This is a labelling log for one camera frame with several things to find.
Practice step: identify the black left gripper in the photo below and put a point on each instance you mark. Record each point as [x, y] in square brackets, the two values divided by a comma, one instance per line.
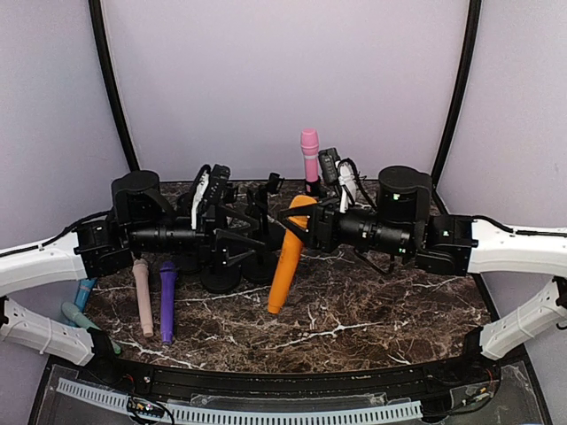
[217, 251]

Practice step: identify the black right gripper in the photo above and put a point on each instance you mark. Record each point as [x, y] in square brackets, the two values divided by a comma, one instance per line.
[322, 222]

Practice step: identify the orange microphone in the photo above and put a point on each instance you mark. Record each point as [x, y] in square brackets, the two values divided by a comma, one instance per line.
[289, 258]

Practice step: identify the black stand of orange microphone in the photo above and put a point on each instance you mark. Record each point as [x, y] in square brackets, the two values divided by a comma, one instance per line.
[260, 268]

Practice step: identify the black stand of purple microphone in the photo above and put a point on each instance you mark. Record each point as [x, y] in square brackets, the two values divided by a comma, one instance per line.
[220, 279]

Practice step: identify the black stand of beige microphone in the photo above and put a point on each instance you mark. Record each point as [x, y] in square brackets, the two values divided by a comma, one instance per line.
[271, 232]

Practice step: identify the purple microphone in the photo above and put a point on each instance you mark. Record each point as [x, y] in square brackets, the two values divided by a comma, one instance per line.
[168, 276]

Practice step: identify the pink microphone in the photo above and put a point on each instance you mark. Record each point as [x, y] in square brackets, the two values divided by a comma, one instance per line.
[309, 143]

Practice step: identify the beige microphone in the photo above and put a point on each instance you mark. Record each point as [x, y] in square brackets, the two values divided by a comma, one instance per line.
[140, 272]

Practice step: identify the blue microphone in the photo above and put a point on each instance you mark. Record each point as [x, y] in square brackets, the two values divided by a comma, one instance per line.
[85, 286]

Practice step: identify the green microphone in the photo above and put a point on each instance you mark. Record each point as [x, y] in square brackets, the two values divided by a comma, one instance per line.
[78, 318]

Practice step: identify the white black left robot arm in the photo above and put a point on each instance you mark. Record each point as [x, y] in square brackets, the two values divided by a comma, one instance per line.
[141, 220]

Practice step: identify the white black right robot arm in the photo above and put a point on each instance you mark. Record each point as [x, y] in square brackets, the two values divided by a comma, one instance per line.
[398, 223]

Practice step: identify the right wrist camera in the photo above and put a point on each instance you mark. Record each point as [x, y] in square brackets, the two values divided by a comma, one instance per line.
[328, 160]

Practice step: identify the black front rail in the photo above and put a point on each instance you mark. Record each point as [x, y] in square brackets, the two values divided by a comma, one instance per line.
[431, 380]

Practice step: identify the black left corner post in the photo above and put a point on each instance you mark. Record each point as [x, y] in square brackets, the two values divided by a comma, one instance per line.
[111, 86]

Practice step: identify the black corner post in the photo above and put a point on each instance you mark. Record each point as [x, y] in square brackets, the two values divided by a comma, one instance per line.
[460, 85]
[111, 86]

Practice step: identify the black right corner post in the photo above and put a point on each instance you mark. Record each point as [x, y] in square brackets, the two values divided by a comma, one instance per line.
[460, 85]

